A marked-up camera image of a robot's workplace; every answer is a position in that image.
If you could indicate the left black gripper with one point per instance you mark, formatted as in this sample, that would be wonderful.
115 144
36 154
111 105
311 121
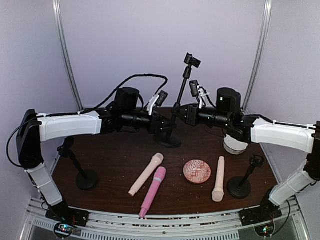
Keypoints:
155 122

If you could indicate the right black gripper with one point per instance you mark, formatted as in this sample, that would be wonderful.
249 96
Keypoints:
191 114

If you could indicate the black microphone stand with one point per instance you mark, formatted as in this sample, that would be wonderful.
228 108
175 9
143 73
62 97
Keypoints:
168 139
239 187
86 179

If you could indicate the cream microphone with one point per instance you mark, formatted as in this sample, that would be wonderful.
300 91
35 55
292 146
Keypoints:
155 161
218 191

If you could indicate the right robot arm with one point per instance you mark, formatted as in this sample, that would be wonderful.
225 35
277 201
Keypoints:
247 129

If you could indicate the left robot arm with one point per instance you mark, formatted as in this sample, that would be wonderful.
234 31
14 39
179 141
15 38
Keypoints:
37 128

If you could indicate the pink microphone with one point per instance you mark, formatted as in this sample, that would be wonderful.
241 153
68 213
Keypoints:
158 178

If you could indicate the red patterned bowl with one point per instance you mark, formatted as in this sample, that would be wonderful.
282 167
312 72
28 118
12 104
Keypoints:
197 171

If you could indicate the white scalloped bowl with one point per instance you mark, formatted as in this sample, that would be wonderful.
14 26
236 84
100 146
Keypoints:
233 146

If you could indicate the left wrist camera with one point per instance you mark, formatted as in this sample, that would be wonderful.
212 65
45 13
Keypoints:
156 101

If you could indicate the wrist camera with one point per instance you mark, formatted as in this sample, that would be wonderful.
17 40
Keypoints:
199 93
156 101

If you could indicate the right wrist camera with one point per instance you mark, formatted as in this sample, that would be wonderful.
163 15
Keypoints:
199 93

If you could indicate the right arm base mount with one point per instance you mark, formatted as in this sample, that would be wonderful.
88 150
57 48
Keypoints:
260 217

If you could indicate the right aluminium frame post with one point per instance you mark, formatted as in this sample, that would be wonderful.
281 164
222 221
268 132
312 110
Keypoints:
263 35

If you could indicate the aluminium frame post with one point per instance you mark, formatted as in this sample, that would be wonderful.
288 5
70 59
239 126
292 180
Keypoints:
263 35
65 53

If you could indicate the left aluminium frame post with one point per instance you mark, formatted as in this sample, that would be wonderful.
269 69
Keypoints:
65 53

